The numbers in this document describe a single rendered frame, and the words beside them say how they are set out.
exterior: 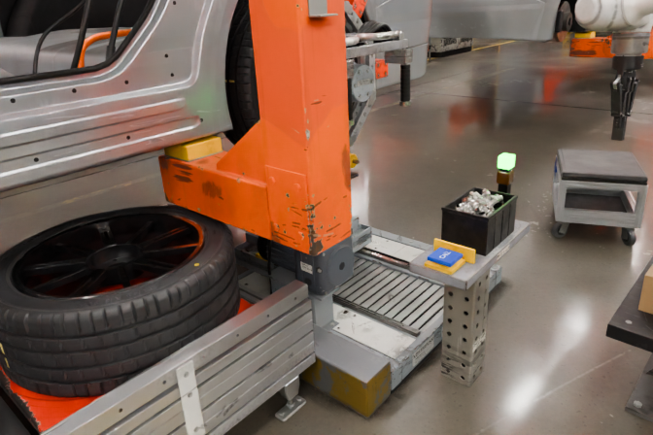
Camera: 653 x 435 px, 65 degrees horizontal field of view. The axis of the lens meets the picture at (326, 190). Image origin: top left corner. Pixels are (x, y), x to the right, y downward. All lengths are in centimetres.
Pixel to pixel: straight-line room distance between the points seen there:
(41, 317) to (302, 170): 67
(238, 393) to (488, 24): 340
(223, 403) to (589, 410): 102
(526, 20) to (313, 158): 320
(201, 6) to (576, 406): 160
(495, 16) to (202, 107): 293
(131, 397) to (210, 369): 20
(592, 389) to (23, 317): 155
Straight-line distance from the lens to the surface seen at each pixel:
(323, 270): 162
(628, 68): 164
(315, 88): 119
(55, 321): 131
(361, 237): 225
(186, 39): 162
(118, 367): 135
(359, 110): 210
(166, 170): 172
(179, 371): 124
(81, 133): 145
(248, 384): 142
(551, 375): 182
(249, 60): 172
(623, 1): 147
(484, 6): 416
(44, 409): 145
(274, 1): 119
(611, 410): 177
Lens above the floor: 113
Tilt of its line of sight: 21 degrees down
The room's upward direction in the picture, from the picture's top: 3 degrees counter-clockwise
